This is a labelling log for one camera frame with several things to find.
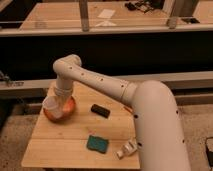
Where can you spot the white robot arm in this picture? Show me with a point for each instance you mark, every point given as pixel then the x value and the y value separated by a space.
pixel 159 133

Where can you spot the orange ceramic bowl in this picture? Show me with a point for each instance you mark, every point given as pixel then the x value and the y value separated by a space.
pixel 67 106

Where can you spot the small black block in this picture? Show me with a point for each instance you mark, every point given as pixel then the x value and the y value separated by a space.
pixel 100 110

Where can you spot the orange marker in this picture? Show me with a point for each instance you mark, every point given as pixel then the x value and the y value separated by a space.
pixel 128 109

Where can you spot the green sponge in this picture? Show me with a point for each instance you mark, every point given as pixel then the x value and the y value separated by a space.
pixel 97 144

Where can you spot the white paper sheet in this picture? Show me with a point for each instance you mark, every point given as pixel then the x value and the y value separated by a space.
pixel 106 14

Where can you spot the grey metal post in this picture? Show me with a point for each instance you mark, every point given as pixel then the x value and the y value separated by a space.
pixel 175 13
pixel 83 7

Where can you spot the grey metal post right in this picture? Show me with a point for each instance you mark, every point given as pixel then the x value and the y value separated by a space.
pixel 175 13

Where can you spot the metal clamp on rail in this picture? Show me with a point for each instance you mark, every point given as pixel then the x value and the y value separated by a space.
pixel 8 81

